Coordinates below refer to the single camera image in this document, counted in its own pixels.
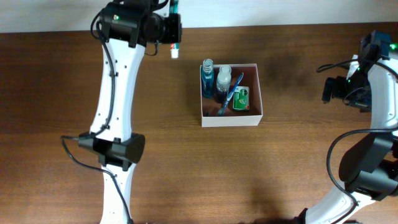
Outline green red toothpaste tube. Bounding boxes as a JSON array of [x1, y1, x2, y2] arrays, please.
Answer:
[[169, 0, 179, 59]]

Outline teal mouthwash bottle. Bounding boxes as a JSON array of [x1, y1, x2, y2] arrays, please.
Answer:
[[201, 58, 215, 98]]

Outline clear purple liquid bottle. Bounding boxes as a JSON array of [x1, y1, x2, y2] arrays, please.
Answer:
[[215, 65, 232, 103]]

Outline green soap box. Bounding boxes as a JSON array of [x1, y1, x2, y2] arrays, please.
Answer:
[[233, 86, 249, 111]]

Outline blue white toothbrush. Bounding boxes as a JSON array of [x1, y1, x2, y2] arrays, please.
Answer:
[[217, 73, 244, 116]]

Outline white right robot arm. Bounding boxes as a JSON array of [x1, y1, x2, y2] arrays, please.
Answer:
[[294, 30, 397, 224]]

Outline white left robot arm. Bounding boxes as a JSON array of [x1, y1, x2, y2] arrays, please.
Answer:
[[78, 1, 182, 223]]

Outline white cardboard box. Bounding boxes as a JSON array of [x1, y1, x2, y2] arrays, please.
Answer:
[[201, 63, 263, 128]]

